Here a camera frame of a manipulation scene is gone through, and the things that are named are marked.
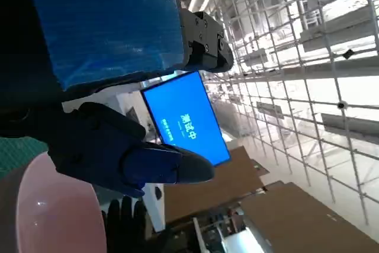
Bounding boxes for green cutting mat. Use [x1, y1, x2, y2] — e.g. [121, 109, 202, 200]
[0, 136, 50, 181]

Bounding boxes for blue monitor screen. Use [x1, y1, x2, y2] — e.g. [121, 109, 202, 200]
[140, 71, 232, 167]

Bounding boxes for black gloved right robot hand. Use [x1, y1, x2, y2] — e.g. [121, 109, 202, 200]
[101, 196, 149, 253]

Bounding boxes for brown cardboard box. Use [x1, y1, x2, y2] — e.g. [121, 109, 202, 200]
[164, 145, 270, 224]
[239, 181, 379, 253]

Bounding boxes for white rope net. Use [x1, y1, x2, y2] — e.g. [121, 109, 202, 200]
[204, 0, 379, 227]

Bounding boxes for pink bowl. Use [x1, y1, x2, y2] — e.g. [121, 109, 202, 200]
[0, 150, 107, 253]

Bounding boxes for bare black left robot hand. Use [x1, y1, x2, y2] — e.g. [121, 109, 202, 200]
[0, 0, 235, 199]

